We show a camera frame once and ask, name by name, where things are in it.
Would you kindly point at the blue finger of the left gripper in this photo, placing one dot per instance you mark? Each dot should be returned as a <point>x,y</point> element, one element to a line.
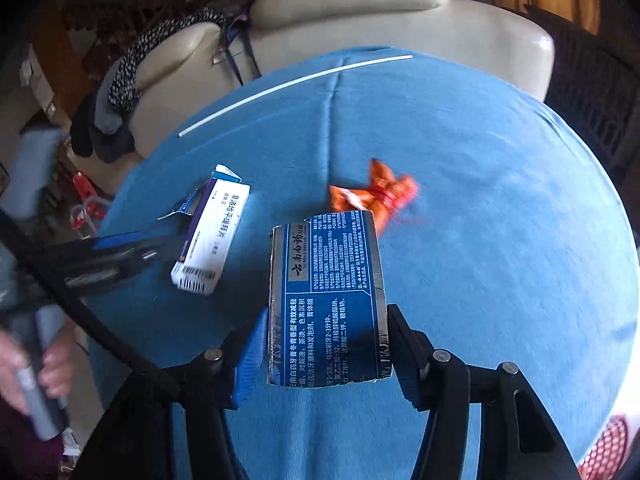
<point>117,241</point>

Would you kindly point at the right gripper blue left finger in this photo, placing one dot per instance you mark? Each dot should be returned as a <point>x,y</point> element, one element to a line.
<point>249,358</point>

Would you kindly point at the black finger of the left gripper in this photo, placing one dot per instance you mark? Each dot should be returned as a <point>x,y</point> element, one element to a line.
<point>106,269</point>

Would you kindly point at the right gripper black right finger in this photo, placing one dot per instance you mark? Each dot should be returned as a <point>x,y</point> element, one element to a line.
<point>410,352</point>

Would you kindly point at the dark blue toothpaste box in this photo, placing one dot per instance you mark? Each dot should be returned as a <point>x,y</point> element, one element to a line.
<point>327,308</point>

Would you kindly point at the white blue medicine box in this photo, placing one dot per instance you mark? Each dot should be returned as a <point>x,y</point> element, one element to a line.
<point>215,210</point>

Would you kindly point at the orange red candy wrapper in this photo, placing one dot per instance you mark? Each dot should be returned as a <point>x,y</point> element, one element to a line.
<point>385,195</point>

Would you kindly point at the red white toy tricycle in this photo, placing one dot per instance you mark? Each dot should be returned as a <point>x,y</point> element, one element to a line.
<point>86,217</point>

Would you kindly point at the dark clothes on sofa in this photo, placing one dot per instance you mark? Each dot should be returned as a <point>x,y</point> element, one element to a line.
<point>100,126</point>

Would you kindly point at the red plastic mesh basket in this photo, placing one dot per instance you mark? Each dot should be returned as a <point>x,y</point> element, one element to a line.
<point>606,456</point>

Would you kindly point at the cream leather sofa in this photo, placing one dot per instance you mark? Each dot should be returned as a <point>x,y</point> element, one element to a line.
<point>201,64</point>

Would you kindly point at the wooden baby crib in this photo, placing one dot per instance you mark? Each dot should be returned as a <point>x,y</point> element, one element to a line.
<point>594,90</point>

